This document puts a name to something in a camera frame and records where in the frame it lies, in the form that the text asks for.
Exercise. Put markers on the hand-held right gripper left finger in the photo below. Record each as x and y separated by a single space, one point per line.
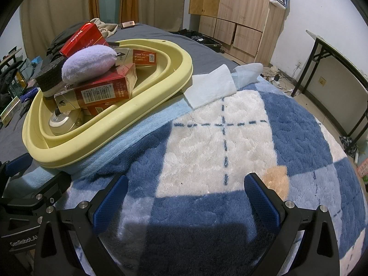
110 204

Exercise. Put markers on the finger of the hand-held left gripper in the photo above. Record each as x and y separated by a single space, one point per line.
57 187
17 164

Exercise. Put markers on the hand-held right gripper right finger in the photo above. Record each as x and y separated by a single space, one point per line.
263 204

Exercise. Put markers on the cream case black heart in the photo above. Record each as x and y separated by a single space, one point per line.
61 122

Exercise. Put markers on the yellow plastic basin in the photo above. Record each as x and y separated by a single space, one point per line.
115 132

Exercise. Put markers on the black foam puck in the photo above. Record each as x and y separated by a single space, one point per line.
50 79

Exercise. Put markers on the purple plush pouch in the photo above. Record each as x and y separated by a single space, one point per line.
86 63

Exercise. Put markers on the red box white lettering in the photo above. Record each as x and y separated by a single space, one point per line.
83 38

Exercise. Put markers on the slim red box clear window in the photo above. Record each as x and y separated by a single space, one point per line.
141 58

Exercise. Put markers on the yellow and white box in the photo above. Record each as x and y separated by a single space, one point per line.
10 112

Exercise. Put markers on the blue checked fleece blanket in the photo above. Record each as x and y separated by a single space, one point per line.
201 164

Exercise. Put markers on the dark green box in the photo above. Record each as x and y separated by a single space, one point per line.
21 79

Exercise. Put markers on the dark backpack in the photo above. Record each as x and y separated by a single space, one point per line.
7 77

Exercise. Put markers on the checked cloth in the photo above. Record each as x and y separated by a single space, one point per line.
349 146

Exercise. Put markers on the pink plastic bag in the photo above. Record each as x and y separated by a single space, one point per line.
362 171

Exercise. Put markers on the small side table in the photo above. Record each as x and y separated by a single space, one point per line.
10 54

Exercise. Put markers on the dark clothing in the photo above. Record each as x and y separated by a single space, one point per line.
56 44

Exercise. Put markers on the white folded towel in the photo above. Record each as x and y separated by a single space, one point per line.
210 89

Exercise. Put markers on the light blue folded towel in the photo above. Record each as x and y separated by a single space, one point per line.
247 73

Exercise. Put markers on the beige curtain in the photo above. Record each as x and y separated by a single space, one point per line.
51 5

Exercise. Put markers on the beige clothing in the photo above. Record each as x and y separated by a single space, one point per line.
105 27

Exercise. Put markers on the grey bed sheet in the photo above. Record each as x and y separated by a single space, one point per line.
201 51

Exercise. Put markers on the black folding table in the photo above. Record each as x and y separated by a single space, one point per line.
325 44

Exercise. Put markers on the open black suitcase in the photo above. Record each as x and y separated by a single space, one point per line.
201 38

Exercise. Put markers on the small copper box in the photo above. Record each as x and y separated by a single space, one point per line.
128 24

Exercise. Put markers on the wooden wardrobe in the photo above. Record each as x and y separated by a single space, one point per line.
244 5

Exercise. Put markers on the yellow wall socket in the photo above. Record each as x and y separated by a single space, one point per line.
322 80

